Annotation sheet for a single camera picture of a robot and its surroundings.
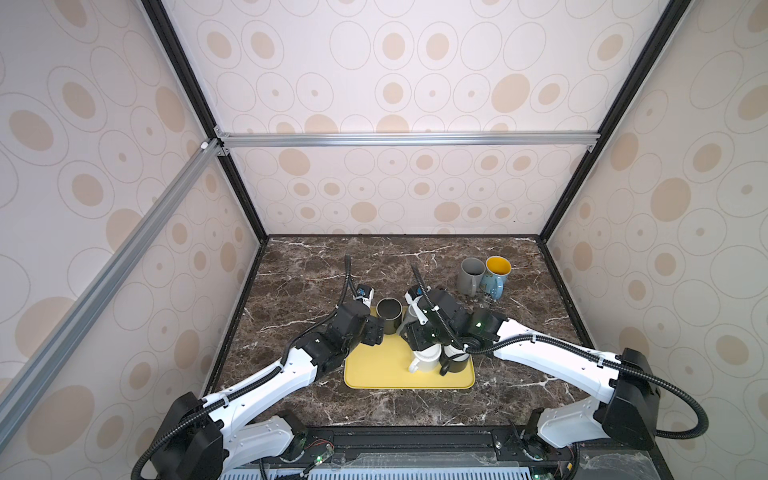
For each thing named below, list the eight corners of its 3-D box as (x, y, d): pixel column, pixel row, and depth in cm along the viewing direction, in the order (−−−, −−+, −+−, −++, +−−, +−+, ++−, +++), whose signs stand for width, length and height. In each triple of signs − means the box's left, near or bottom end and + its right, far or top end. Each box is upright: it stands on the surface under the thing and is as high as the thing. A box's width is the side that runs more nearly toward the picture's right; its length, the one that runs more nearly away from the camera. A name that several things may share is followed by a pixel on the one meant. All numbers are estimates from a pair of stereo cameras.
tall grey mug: (460, 303, 103) (466, 283, 94) (455, 278, 110) (461, 257, 101) (481, 303, 103) (489, 283, 94) (475, 278, 110) (482, 257, 101)
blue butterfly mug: (475, 298, 104) (483, 277, 95) (482, 274, 111) (491, 253, 102) (497, 305, 102) (507, 285, 93) (503, 281, 109) (513, 260, 100)
